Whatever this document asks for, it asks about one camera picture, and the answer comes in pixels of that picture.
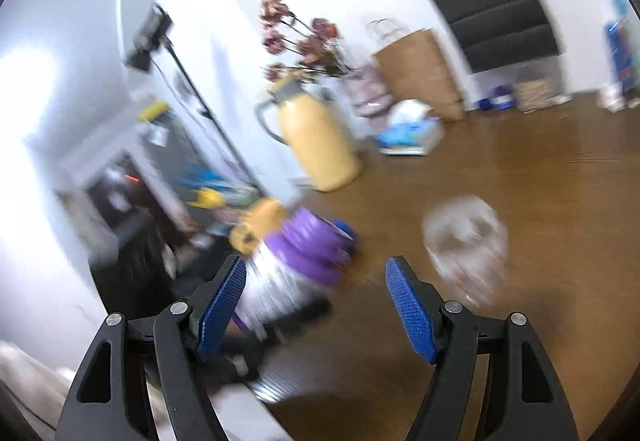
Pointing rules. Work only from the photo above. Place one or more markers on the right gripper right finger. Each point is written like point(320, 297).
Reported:
point(523, 397)

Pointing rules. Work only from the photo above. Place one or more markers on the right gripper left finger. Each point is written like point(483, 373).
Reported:
point(109, 400)

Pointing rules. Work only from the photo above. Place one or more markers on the purple supplement bottle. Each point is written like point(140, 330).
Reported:
point(290, 269)

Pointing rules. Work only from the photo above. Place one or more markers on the grey refrigerator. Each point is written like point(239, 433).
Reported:
point(178, 159)

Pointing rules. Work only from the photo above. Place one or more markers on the blue lid supplement bottle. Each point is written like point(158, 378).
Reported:
point(350, 238)

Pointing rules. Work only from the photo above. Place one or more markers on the yellow ceramic mug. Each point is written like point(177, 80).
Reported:
point(262, 218)

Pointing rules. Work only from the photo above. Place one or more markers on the blue tissue box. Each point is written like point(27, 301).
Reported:
point(412, 129)

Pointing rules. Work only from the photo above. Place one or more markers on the blue jar lid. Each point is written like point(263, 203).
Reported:
point(484, 104)

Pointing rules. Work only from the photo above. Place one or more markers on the small purple white jar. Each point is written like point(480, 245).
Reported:
point(502, 98)

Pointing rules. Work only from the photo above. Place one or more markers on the clear container of nuts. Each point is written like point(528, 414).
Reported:
point(534, 94)

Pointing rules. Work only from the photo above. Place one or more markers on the crumpled white tissue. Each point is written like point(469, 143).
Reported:
point(611, 99)

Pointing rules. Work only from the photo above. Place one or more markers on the yellow thermos jug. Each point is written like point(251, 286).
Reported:
point(298, 120)

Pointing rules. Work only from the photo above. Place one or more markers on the pink textured vase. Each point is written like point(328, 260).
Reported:
point(369, 95)

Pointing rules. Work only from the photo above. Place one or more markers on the brown paper bag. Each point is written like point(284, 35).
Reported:
point(414, 67)

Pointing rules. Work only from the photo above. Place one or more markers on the blue drink can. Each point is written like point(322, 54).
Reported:
point(621, 54)

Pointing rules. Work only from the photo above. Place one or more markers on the studio light on stand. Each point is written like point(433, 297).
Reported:
point(150, 39)

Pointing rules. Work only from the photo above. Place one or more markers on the dried pink roses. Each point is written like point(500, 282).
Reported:
point(307, 51)

